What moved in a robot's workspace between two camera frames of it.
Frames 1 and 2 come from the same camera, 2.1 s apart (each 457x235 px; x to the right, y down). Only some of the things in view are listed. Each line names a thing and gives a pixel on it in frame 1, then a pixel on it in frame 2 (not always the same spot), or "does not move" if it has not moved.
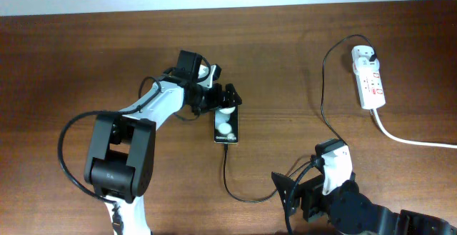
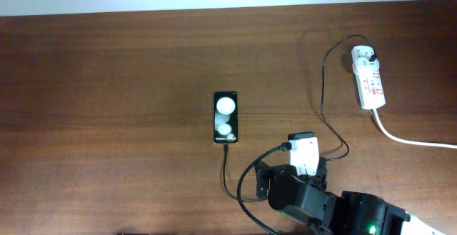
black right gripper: x=312 y=190 → x=264 y=172
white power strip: x=370 y=88 does not move
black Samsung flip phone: x=226 y=124 does not move
